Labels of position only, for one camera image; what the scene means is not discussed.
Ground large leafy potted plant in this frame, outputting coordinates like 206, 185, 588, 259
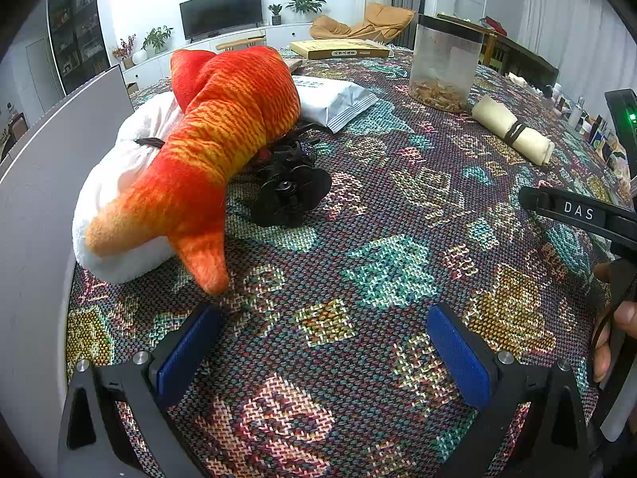
286, 0, 326, 23

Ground clear jar with black lid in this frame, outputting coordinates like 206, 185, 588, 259
409, 12, 485, 113

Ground yellow flat box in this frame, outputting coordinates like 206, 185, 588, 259
289, 37, 394, 61

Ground black display cabinet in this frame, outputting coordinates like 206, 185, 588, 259
47, 0, 111, 95

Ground white door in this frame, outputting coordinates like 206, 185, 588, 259
25, 40, 63, 105

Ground black fabric bundle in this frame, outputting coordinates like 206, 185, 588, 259
249, 139, 332, 227

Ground white storage box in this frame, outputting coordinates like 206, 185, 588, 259
0, 64, 135, 478

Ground beige cloth roll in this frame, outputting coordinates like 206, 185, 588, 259
472, 94, 555, 166

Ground green potted plant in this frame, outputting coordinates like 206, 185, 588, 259
142, 26, 174, 55

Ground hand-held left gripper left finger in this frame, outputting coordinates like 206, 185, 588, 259
57, 303, 224, 478

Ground yellow-green chair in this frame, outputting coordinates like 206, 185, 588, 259
480, 35, 503, 68

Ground white curtain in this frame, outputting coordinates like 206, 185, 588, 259
518, 0, 637, 125

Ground black television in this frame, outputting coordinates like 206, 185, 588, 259
179, 0, 263, 42

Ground row of bottles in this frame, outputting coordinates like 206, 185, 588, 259
545, 82, 637, 195

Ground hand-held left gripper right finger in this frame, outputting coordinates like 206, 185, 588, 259
425, 303, 593, 478

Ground orange lounge chair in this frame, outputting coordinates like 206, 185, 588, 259
309, 2, 416, 43

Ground orange fish plush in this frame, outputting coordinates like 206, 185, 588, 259
86, 46, 302, 296

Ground printed woven blanket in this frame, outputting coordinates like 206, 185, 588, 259
64, 47, 637, 478

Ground white cloth bundle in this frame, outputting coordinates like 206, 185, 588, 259
72, 92, 187, 284

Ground white television cabinet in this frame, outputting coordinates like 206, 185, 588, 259
122, 22, 319, 85

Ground person's right hand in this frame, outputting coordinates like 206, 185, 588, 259
591, 263, 637, 384

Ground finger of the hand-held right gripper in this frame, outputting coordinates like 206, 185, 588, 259
518, 185, 637, 260

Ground wooden coffee table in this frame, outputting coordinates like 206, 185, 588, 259
216, 35, 267, 51

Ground wooden dining chair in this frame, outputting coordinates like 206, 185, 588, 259
7, 114, 28, 153

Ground red flowers in white vase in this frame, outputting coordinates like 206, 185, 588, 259
112, 35, 149, 68

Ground white wipes packet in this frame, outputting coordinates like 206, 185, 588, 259
291, 74, 379, 134

